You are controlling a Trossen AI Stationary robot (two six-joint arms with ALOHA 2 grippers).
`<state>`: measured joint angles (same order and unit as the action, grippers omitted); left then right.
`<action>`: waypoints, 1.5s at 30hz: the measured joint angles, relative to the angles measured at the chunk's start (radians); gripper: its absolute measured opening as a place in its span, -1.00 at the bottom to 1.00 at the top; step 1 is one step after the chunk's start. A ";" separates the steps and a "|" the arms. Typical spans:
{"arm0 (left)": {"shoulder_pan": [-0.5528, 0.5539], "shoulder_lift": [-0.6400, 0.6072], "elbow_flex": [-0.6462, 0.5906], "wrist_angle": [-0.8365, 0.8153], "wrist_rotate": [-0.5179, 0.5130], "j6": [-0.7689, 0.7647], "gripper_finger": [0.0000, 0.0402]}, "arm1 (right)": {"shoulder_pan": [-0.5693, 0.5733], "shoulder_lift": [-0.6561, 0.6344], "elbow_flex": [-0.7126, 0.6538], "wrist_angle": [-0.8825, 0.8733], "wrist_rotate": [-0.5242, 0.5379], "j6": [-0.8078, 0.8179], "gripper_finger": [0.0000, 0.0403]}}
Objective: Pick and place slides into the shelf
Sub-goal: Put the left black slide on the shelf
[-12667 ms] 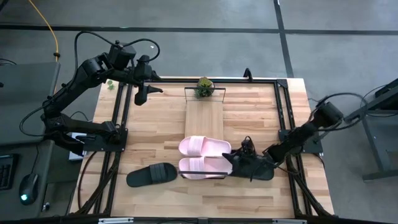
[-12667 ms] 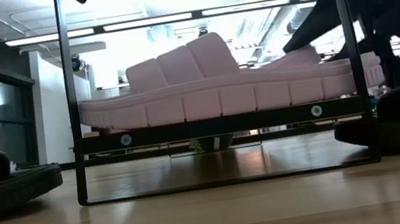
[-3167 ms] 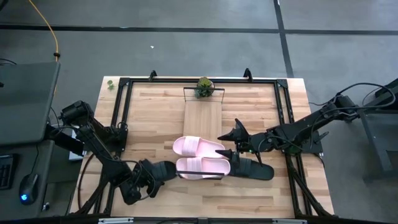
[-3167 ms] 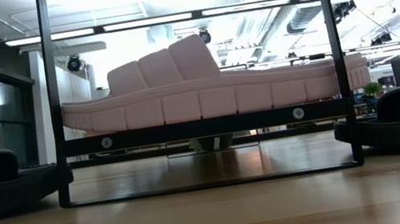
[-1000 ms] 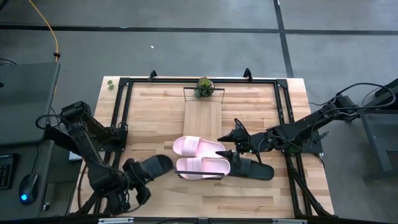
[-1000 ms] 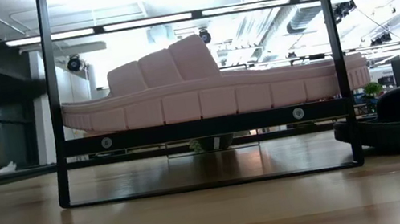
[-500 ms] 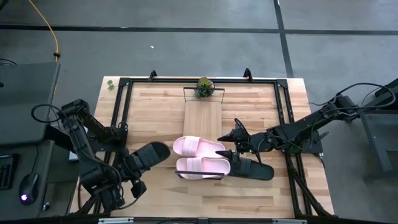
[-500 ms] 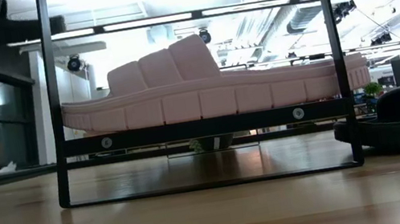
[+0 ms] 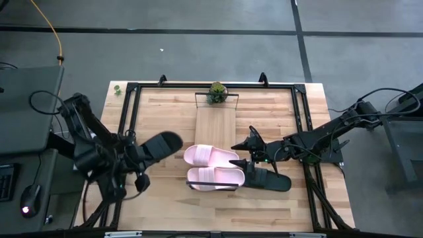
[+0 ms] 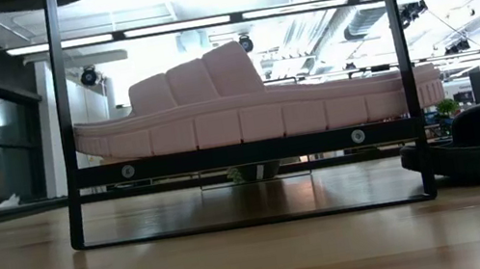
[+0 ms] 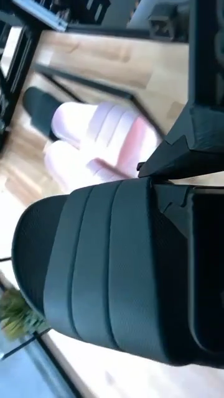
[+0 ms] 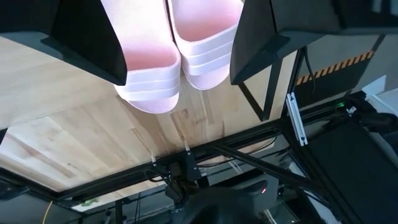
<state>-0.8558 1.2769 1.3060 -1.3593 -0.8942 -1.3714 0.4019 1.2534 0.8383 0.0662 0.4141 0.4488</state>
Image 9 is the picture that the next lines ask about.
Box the silver metal bracket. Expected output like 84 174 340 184
104 231 143 238
289 232 327 238

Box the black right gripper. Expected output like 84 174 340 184
229 137 282 170

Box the grey closed laptop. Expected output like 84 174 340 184
0 65 65 156

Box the black rubber slide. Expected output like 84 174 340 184
136 131 184 167
242 160 293 192

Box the black metal rack frame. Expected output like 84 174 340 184
186 92 240 192

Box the pink rubber slide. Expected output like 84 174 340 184
186 166 246 192
183 143 241 169

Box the grey side desk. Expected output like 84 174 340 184
0 148 89 236

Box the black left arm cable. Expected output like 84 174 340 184
28 90 69 116

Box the black keyboard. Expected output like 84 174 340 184
0 163 18 203

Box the dark grey metal stand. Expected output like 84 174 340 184
365 82 423 196

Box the yellow cable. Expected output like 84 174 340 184
29 0 64 66

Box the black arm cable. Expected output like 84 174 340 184
328 87 422 148
28 90 69 116

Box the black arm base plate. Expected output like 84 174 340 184
295 137 344 165

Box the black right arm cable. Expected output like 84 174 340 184
328 87 422 148

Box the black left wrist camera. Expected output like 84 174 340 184
134 173 151 193

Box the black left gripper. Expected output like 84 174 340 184
122 140 156 173

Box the potted green succulent plant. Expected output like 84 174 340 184
206 81 229 105

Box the black computer mouse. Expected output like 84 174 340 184
19 183 42 219

